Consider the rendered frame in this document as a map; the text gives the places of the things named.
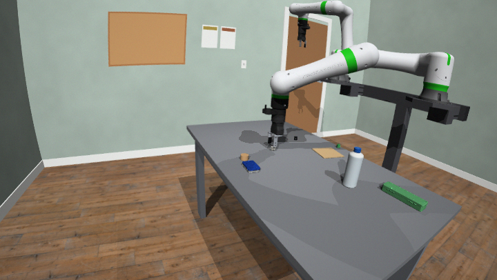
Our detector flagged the tan cylinder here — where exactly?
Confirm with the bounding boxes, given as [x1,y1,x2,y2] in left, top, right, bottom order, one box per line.
[240,153,249,161]

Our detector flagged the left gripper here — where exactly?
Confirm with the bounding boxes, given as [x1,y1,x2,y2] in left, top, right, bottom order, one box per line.
[262,97,289,147]

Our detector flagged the grey bottle with blue cap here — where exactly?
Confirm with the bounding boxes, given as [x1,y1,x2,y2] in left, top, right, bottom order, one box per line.
[342,147,364,188]

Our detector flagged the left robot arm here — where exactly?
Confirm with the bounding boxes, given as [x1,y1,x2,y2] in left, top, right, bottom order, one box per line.
[270,43,454,104]

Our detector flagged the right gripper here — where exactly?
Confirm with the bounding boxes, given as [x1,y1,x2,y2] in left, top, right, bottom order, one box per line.
[297,20,310,48]

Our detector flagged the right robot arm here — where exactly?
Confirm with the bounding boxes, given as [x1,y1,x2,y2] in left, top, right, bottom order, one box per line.
[289,1,353,82]

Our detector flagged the tan flat mat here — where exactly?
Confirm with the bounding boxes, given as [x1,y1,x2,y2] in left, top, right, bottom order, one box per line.
[312,148,344,159]

